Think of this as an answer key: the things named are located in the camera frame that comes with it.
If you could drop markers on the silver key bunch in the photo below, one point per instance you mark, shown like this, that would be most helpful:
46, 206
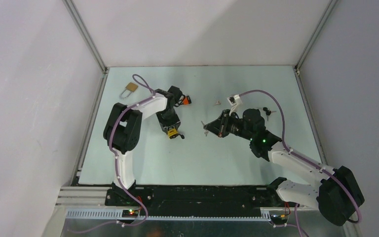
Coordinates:
204, 128

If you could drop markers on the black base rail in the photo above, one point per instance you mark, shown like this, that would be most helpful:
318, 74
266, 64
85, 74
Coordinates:
195, 201

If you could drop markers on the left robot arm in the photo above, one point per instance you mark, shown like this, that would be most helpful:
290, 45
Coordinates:
123, 129

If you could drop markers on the orange black padlock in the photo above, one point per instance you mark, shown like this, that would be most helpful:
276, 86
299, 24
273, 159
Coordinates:
186, 100

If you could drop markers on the left aluminium frame post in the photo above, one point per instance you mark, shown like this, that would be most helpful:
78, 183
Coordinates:
83, 31

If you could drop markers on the aluminium frame post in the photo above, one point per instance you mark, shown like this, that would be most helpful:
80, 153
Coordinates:
83, 31
316, 33

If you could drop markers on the black headed key bunch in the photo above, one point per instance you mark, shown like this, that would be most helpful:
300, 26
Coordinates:
267, 112

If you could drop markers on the yellow padlock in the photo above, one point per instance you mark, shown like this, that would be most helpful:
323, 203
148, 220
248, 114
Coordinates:
173, 133

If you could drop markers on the left controller board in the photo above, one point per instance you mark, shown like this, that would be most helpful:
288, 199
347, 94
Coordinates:
130, 213

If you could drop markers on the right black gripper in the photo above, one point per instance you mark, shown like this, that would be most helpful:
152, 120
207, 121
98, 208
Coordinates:
219, 127

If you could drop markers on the brass padlock long shackle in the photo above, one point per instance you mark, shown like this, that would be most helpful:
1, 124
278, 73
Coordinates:
129, 89

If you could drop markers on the controller board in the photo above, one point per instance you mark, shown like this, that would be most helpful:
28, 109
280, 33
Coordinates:
278, 220
130, 213

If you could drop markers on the right controller board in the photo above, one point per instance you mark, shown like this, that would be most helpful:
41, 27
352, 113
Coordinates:
278, 220

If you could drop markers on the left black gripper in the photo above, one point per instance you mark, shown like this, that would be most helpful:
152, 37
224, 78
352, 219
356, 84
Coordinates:
165, 124

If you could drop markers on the right aluminium frame post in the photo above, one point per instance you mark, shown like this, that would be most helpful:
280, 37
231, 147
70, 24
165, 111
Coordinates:
316, 33

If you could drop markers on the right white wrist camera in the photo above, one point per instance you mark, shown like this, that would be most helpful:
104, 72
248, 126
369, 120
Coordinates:
235, 102

